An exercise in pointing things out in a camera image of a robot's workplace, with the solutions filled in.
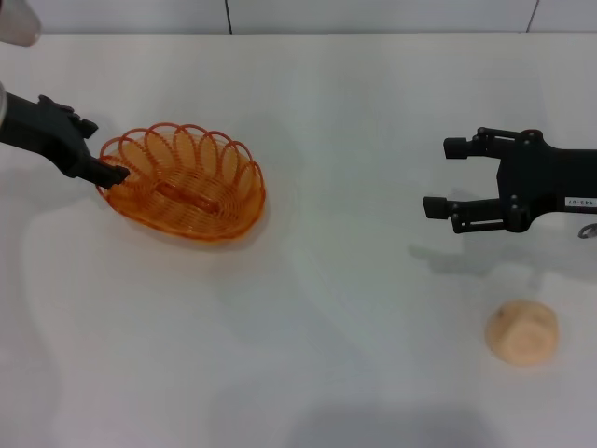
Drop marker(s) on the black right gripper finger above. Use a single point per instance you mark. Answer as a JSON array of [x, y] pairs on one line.
[[457, 148], [438, 206]]

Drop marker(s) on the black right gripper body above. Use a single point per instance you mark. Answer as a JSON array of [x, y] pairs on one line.
[[545, 186]]

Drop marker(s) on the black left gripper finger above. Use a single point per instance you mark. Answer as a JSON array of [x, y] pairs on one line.
[[87, 127], [109, 175]]

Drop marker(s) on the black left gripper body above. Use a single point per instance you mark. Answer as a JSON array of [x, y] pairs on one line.
[[42, 135]]

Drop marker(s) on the orange woven plastic basket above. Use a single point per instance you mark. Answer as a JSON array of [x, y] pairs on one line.
[[186, 196]]

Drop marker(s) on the round beige bread roll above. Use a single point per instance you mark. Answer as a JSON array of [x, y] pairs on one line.
[[522, 332]]

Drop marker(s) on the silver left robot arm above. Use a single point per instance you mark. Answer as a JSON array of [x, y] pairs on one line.
[[16, 21]]

